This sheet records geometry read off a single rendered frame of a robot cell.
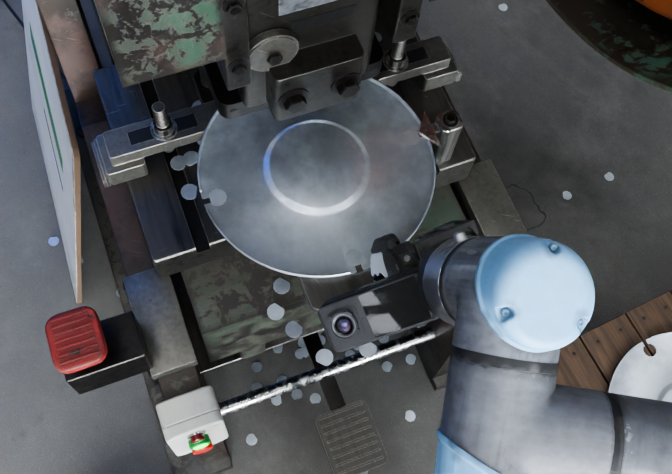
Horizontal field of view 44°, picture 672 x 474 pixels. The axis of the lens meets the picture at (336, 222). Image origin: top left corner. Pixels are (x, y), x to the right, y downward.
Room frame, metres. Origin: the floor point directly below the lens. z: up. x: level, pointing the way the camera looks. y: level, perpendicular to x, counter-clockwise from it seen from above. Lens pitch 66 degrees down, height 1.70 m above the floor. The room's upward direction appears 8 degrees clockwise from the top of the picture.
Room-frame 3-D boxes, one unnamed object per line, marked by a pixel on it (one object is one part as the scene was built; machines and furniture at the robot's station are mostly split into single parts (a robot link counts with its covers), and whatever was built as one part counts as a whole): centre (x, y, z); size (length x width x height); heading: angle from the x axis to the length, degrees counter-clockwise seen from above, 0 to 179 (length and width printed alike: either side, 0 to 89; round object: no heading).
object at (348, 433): (0.47, 0.03, 0.14); 0.59 x 0.10 x 0.05; 29
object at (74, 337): (0.23, 0.27, 0.72); 0.07 x 0.06 x 0.08; 29
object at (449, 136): (0.56, -0.12, 0.75); 0.03 x 0.03 x 0.10; 29
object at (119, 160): (0.51, 0.24, 0.76); 0.17 x 0.06 x 0.10; 119
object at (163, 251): (0.59, 0.09, 0.68); 0.45 x 0.30 x 0.06; 119
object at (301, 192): (0.47, 0.03, 0.78); 0.29 x 0.29 x 0.01
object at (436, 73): (0.67, -0.06, 0.76); 0.17 x 0.06 x 0.10; 119
